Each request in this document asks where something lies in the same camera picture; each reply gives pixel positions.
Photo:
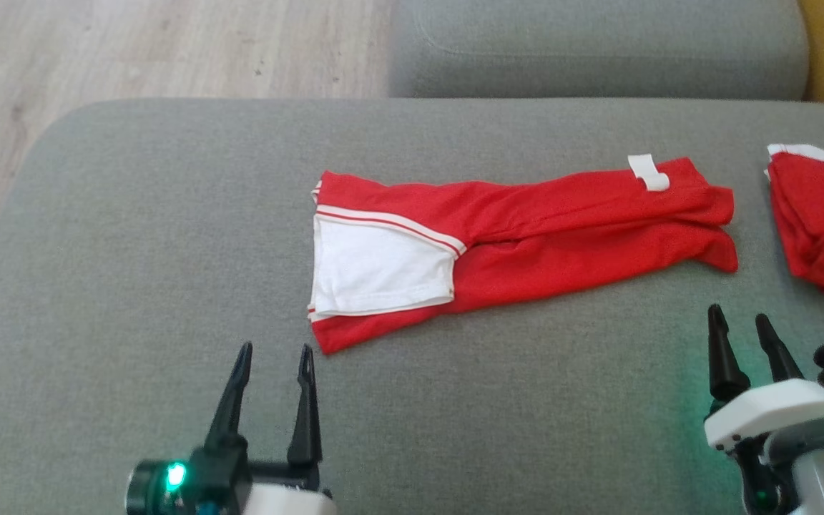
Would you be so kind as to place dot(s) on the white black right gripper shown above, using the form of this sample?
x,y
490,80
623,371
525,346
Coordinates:
x,y
777,411

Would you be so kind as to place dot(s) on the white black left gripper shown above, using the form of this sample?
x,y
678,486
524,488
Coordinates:
x,y
226,486

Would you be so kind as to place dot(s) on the red white striped sports garment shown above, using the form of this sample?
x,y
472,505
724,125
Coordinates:
x,y
562,236

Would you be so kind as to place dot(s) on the folded red white garment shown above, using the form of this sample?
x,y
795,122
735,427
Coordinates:
x,y
823,222

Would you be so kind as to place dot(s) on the grey sofa cushion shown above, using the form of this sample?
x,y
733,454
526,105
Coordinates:
x,y
598,50

